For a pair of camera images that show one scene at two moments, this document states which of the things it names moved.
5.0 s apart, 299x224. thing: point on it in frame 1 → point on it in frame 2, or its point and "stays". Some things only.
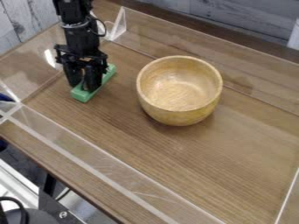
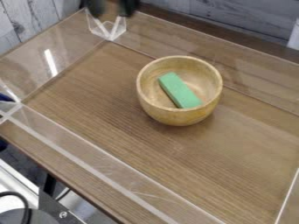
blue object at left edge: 4,97 stays
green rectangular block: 83,94 → 178,89
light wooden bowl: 179,89 stays
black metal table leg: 50,186 stays
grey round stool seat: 36,217 stays
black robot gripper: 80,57 → 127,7
